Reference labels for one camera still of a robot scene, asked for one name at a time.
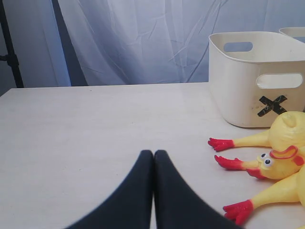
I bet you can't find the white backdrop curtain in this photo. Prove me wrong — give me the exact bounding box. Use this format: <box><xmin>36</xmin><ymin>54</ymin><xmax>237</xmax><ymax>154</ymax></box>
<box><xmin>3</xmin><ymin>0</ymin><xmax>305</xmax><ymax>88</ymax></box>

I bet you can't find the broken chicken head with tube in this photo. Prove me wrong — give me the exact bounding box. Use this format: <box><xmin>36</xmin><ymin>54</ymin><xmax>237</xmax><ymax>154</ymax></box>
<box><xmin>246</xmin><ymin>146</ymin><xmax>305</xmax><ymax>180</ymax></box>

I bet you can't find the cream bin with O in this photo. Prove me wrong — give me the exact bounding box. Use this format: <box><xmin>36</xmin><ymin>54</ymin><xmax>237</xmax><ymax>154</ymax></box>
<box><xmin>279</xmin><ymin>27</ymin><xmax>305</xmax><ymax>42</ymax></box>

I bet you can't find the headless yellow chicken body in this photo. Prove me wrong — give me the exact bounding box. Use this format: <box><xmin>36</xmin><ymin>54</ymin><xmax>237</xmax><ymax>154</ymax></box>
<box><xmin>207</xmin><ymin>111</ymin><xmax>305</xmax><ymax>152</ymax></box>

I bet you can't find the black stand pole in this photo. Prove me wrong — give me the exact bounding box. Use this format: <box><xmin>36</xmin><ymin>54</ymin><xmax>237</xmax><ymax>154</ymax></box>
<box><xmin>0</xmin><ymin>0</ymin><xmax>24</xmax><ymax>88</ymax></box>

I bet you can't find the cream bin with X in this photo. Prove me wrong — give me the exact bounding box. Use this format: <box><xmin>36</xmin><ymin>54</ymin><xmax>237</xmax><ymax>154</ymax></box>
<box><xmin>209</xmin><ymin>31</ymin><xmax>305</xmax><ymax>127</ymax></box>

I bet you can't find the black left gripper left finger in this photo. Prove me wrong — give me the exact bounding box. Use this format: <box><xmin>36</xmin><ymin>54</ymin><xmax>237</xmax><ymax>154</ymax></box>
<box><xmin>67</xmin><ymin>150</ymin><xmax>153</xmax><ymax>229</ymax></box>

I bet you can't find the whole rubber chicken front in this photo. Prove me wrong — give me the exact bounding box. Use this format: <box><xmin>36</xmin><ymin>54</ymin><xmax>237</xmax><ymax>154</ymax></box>
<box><xmin>214</xmin><ymin>156</ymin><xmax>305</xmax><ymax>226</ymax></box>

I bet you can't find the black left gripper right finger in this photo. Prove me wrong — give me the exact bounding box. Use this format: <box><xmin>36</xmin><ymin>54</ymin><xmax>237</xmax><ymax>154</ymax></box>
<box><xmin>154</xmin><ymin>150</ymin><xmax>240</xmax><ymax>229</ymax></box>

